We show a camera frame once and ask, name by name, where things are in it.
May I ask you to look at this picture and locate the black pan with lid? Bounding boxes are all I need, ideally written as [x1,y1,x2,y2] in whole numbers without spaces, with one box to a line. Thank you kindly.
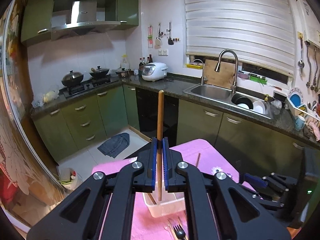
[90,66,109,79]

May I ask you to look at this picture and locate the wooden cutting board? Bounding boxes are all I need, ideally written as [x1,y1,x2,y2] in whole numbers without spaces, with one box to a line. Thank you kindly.
[204,59,235,89]

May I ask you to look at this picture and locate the black wok with lid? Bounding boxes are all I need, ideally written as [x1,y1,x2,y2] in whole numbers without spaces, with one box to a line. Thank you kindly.
[61,70,84,87]

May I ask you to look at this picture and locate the steel range hood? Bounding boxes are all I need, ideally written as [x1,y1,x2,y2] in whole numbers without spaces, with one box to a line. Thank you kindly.
[51,0,120,40]

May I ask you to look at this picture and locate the white plastic utensil holder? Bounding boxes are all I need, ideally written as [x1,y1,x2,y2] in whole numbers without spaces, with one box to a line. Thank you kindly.
[143,191,185,218]

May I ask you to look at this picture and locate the steel kitchen sink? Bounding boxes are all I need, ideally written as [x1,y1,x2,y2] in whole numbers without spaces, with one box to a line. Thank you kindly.
[183,84,273,120]

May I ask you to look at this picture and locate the small secondary faucet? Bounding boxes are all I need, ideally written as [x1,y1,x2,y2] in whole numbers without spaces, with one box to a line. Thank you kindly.
[191,59,205,85]

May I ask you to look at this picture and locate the grey cloth on floor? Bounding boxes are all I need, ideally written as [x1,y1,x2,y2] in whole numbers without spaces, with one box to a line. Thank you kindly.
[98,133,130,158]

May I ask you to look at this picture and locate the white water heater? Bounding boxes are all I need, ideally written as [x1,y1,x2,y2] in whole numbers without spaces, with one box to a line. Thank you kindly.
[296,0,320,48]

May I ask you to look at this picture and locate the white window blind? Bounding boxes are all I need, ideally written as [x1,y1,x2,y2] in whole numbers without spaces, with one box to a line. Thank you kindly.
[184,0,296,77]

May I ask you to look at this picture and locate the pink floral tablecloth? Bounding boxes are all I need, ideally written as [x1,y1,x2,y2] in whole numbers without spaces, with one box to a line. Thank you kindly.
[91,138,256,240]

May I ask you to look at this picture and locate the green kitchen cabinets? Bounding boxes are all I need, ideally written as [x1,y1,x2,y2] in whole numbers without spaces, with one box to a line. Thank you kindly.
[21,0,319,177]

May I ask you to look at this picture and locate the small black fork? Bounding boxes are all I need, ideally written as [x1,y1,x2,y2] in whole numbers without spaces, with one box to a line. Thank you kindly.
[173,224,186,240]

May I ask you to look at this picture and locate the small steel pot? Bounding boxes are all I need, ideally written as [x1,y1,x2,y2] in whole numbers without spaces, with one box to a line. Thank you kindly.
[116,68,132,78]

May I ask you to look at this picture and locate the clear plastic spoon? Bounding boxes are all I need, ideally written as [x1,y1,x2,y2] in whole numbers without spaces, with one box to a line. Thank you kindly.
[163,224,173,240]

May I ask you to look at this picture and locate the steel kitchen faucet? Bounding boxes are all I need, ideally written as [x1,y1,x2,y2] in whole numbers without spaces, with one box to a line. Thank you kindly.
[214,49,239,93]

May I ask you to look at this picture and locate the white rice cooker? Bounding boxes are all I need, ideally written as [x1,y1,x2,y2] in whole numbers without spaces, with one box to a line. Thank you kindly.
[142,62,168,81]

